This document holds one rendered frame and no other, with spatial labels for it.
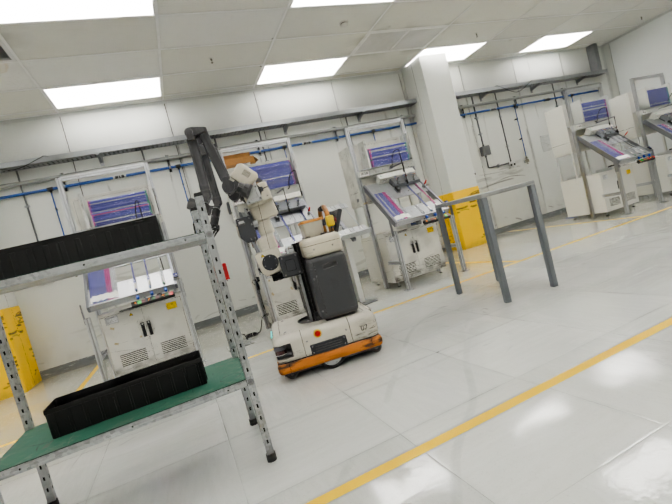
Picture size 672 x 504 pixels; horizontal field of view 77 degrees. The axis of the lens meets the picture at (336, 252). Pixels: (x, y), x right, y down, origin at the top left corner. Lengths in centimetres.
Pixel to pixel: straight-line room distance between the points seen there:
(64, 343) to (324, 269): 404
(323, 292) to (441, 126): 464
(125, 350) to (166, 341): 34
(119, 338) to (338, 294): 226
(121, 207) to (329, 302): 242
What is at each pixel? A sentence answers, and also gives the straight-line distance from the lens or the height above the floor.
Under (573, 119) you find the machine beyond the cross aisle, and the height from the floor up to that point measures 148.
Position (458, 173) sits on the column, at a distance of 680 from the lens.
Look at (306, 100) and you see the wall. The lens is 655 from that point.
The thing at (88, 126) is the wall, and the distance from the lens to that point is 615.
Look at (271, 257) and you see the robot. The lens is 272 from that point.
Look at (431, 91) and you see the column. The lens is 690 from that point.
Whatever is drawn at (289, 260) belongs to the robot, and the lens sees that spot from 264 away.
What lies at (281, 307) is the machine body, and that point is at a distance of 429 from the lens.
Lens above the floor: 84
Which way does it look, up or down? 3 degrees down
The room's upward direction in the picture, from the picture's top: 15 degrees counter-clockwise
